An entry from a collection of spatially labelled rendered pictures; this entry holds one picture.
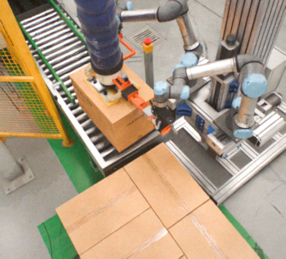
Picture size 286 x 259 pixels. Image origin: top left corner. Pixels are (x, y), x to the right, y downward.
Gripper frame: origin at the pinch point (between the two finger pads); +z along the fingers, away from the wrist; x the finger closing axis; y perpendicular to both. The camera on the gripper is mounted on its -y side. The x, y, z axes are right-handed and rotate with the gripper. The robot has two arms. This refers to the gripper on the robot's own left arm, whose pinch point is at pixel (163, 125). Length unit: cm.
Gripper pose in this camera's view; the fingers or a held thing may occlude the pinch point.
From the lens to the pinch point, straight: 200.6
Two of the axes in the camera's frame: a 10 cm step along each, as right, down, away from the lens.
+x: -7.9, 5.3, -3.3
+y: -6.2, -6.1, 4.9
